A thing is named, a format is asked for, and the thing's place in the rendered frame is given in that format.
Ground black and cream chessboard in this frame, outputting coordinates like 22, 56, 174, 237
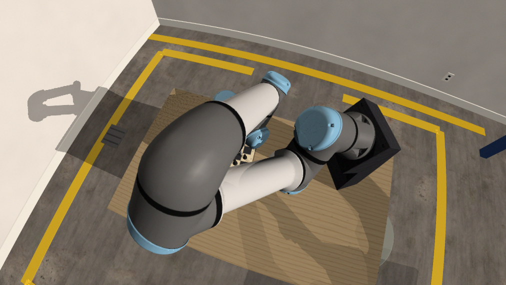
230, 144, 255, 167

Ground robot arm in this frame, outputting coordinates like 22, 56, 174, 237
126, 71, 376, 255

